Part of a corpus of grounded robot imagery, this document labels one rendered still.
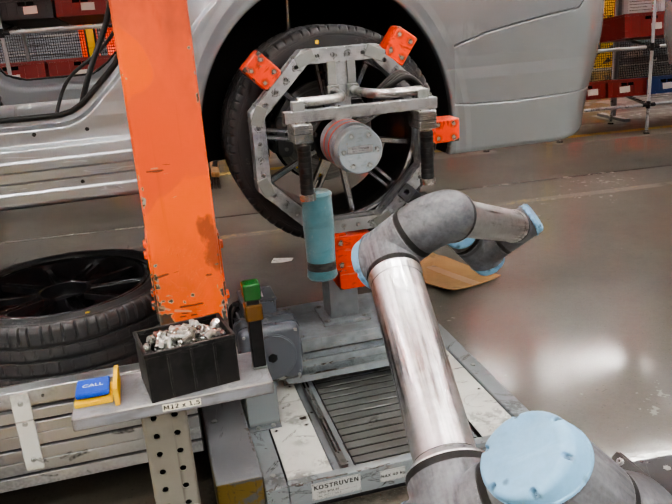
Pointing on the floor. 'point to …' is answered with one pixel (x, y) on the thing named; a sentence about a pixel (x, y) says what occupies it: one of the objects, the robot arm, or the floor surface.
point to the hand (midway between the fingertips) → (408, 198)
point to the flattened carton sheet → (450, 273)
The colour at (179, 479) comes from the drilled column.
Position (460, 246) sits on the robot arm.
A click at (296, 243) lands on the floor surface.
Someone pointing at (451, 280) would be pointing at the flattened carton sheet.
